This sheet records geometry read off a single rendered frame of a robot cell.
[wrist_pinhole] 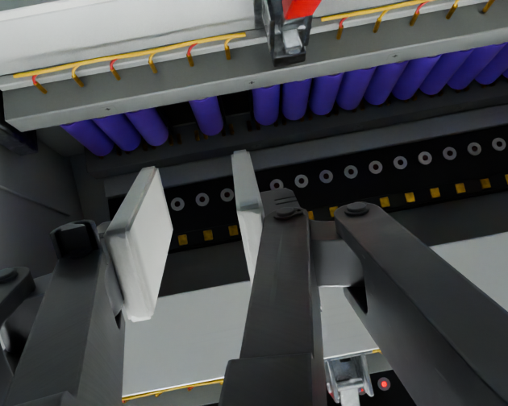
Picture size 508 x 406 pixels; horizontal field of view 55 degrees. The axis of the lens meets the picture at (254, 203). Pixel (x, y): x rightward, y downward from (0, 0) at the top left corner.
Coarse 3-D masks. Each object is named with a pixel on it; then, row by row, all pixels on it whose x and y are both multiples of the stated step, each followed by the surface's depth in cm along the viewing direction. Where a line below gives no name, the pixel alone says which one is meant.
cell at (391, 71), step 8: (384, 64) 30; (392, 64) 30; (400, 64) 30; (376, 72) 32; (384, 72) 31; (392, 72) 31; (400, 72) 31; (376, 80) 33; (384, 80) 32; (392, 80) 32; (368, 88) 34; (376, 88) 33; (384, 88) 33; (392, 88) 33; (368, 96) 35; (376, 96) 34; (384, 96) 34; (376, 104) 36
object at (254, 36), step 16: (448, 0) 26; (464, 0) 26; (480, 0) 27; (352, 16) 26; (368, 16) 26; (384, 16) 27; (400, 16) 27; (240, 32) 26; (256, 32) 26; (176, 48) 26; (192, 48) 26; (208, 48) 26; (96, 64) 26; (128, 64) 27; (144, 64) 27; (0, 80) 26; (16, 80) 26; (48, 80) 27
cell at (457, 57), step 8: (472, 48) 30; (440, 56) 31; (448, 56) 31; (456, 56) 30; (464, 56) 30; (440, 64) 32; (448, 64) 31; (456, 64) 31; (432, 72) 33; (440, 72) 33; (448, 72) 32; (424, 80) 35; (432, 80) 34; (440, 80) 33; (448, 80) 34; (424, 88) 35; (432, 88) 35; (440, 88) 35
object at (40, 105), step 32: (416, 0) 25; (320, 32) 27; (352, 32) 27; (384, 32) 27; (416, 32) 27; (448, 32) 27; (480, 32) 27; (64, 64) 25; (160, 64) 27; (192, 64) 27; (224, 64) 27; (256, 64) 27; (320, 64) 27; (352, 64) 28; (32, 96) 27; (64, 96) 27; (96, 96) 27; (128, 96) 27; (160, 96) 27; (192, 96) 28; (32, 128) 28
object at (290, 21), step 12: (288, 0) 18; (300, 0) 17; (312, 0) 17; (288, 12) 19; (300, 12) 19; (312, 12) 19; (288, 24) 22; (300, 24) 22; (288, 36) 23; (288, 48) 23; (300, 48) 23
